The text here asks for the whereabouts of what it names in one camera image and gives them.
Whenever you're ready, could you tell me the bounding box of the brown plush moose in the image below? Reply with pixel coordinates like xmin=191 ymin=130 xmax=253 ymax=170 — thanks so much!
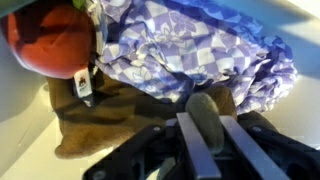
xmin=45 ymin=68 xmax=278 ymax=180

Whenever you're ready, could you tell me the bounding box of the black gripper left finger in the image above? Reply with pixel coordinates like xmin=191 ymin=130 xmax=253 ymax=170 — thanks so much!
xmin=175 ymin=112 xmax=222 ymax=180

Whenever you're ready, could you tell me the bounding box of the red plush fruit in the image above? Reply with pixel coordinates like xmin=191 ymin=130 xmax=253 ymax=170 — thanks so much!
xmin=0 ymin=0 xmax=97 ymax=80

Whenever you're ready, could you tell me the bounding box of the purple checkered cloth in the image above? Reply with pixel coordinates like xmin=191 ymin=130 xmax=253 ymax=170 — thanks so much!
xmin=83 ymin=0 xmax=298 ymax=116

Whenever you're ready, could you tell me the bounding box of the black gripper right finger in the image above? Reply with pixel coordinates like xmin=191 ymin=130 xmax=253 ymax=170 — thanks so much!
xmin=219 ymin=115 xmax=292 ymax=180

